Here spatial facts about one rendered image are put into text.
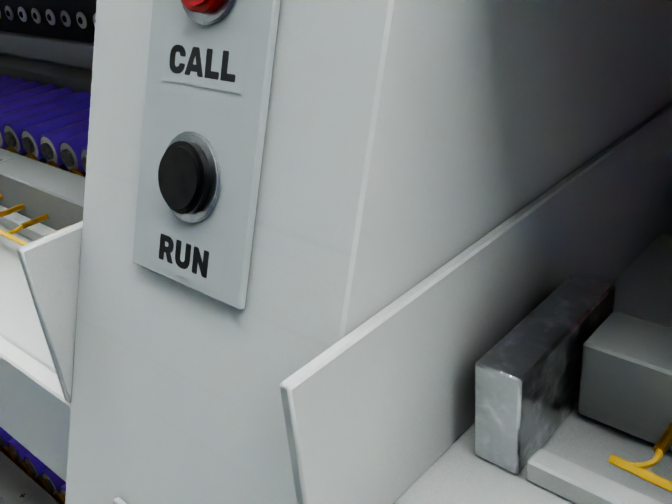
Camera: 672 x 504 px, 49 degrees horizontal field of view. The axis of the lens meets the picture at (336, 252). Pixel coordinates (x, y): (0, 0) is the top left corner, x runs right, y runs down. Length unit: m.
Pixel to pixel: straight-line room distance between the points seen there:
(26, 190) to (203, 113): 0.18
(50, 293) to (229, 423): 0.07
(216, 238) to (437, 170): 0.05
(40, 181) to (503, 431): 0.23
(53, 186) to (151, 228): 0.15
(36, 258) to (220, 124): 0.07
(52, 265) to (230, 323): 0.06
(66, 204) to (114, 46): 0.12
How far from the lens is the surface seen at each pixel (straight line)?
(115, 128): 0.20
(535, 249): 0.20
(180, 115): 0.17
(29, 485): 0.45
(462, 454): 0.19
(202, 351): 0.17
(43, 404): 0.25
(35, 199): 0.33
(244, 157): 0.15
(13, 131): 0.45
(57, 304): 0.21
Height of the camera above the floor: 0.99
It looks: 13 degrees down
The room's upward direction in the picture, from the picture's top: 8 degrees clockwise
